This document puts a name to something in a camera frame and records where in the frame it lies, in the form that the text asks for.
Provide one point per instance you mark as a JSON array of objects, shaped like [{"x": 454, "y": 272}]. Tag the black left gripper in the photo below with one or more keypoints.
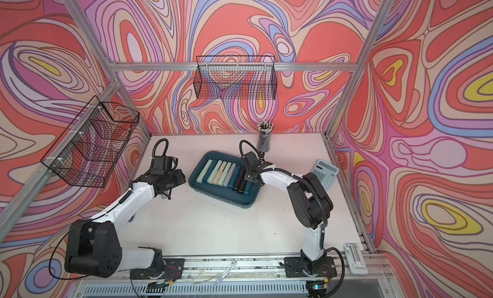
[{"x": 180, "y": 177}]

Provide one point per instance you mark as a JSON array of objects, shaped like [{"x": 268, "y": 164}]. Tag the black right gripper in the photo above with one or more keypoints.
[{"x": 248, "y": 173}]

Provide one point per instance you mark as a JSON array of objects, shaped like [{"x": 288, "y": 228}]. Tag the mint green pliers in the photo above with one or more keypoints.
[{"x": 224, "y": 174}]

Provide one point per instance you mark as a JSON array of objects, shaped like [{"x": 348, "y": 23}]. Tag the light green pliers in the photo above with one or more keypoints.
[{"x": 203, "y": 172}]

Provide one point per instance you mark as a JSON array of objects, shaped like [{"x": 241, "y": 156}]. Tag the beige pliers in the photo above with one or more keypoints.
[{"x": 219, "y": 173}]

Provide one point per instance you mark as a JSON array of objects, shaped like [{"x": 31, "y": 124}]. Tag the teal plastic storage box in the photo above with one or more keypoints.
[{"x": 219, "y": 192}]

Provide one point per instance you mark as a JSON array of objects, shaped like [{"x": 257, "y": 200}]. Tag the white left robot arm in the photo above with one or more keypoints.
[{"x": 94, "y": 248}]

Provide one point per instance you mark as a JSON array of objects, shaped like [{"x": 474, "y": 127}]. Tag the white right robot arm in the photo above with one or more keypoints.
[{"x": 310, "y": 202}]

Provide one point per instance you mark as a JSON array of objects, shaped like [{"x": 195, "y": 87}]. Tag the mesh pen holder cup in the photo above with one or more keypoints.
[{"x": 265, "y": 129}]

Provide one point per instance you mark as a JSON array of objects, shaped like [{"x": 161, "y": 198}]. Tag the light blue calculator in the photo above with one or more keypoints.
[{"x": 326, "y": 173}]

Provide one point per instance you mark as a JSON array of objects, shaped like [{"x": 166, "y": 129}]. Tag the white remote device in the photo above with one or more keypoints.
[{"x": 355, "y": 259}]

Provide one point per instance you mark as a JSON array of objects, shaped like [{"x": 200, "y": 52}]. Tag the black wire basket left wall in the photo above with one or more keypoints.
[{"x": 88, "y": 152}]

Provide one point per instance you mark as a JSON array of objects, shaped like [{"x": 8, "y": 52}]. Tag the black wire basket wall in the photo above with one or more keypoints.
[
  {"x": 235, "y": 77},
  {"x": 88, "y": 152}
]

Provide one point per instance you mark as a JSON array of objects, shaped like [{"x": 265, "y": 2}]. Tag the black wire basket back wall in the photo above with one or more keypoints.
[{"x": 235, "y": 77}]

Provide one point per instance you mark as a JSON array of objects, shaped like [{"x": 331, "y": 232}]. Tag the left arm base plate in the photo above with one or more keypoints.
[{"x": 167, "y": 269}]

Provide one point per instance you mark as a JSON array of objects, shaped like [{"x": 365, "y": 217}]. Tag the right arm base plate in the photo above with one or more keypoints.
[{"x": 301, "y": 267}]

